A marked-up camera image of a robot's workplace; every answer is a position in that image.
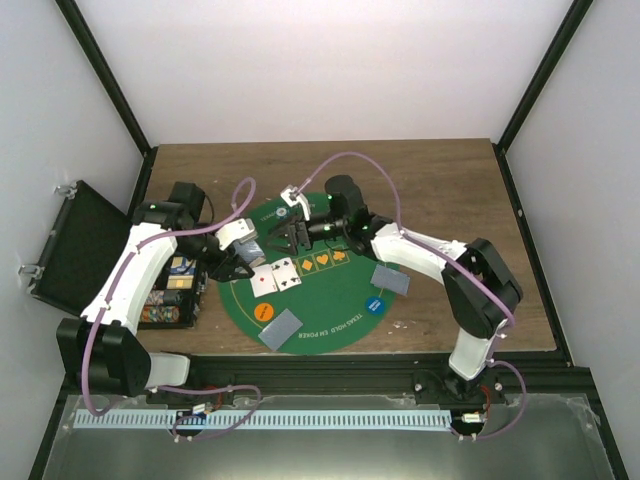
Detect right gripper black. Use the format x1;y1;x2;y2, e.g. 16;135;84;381
261;212;348;257

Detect blue patterned card deck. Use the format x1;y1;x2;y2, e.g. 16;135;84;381
234;240;266;268

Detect three of clubs card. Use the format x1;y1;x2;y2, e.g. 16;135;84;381
270;257;301;292

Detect ace of diamonds card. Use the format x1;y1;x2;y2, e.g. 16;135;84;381
250;264;278;298

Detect orange big blind button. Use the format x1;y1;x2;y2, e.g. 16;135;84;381
254;302;275;323

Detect dealt cards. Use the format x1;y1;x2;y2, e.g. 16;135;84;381
258;309;303;351
370;265;410;296

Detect blue small blind button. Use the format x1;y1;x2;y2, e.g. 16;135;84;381
365;296;387;316

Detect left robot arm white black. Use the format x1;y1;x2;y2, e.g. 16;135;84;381
56;183;255;404

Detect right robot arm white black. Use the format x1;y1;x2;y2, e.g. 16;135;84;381
267;175;523;403

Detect round green poker mat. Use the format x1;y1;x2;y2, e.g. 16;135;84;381
215;192;399;357

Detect black poker chip case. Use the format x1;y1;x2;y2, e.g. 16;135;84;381
139;254;208;330

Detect light blue slotted strip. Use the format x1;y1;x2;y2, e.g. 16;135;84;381
73;409;452;432

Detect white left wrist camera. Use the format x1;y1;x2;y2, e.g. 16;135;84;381
215;218;257;250

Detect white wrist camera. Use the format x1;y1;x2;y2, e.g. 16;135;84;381
215;218;257;250
280;185;312;221

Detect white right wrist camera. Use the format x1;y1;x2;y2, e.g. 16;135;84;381
280;185;312;221

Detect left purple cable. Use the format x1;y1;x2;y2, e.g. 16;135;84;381
80;177;263;443

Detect purple cable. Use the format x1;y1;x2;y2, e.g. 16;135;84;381
297;151;528;443
80;177;263;443

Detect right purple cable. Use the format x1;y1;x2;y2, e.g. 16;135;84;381
297;151;528;443

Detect black mounting rail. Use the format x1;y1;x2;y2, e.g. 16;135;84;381
64;349;591;406

